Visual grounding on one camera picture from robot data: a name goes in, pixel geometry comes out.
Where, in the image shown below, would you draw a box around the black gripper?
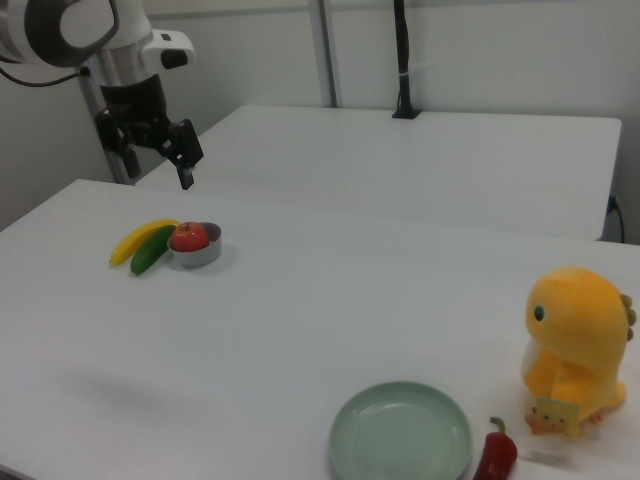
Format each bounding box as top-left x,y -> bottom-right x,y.
95,74 -> 206,191

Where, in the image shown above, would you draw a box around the red apple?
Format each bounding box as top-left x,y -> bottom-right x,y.
170,221 -> 211,252

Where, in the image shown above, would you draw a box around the yellow banana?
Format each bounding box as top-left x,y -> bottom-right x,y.
108,218 -> 182,267

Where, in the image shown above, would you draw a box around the green cucumber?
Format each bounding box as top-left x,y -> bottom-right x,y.
129,224 -> 179,276

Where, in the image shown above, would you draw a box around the grey metal bowl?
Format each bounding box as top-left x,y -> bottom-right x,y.
166,221 -> 223,268

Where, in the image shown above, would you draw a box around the white side table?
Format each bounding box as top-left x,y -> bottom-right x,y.
135,103 -> 624,242

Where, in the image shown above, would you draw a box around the black pole with clamp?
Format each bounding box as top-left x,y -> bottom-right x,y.
391,0 -> 425,120

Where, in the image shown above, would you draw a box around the pale green plate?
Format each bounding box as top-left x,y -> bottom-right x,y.
328,381 -> 474,480

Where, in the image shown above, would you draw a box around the yellow plush dinosaur toy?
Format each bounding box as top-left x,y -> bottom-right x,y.
519,266 -> 640,426

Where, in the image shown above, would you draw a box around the red chili pepper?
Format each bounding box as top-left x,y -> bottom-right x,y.
472,416 -> 519,480

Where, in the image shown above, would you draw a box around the yellow paper toy tag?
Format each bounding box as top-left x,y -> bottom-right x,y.
524,396 -> 581,437

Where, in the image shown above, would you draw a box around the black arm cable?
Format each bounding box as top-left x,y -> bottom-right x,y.
0,54 -> 91,86

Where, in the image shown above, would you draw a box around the aluminium frame post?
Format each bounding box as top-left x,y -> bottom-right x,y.
313,0 -> 346,109

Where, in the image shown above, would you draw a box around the black table cable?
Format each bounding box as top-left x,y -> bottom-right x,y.
606,193 -> 626,244

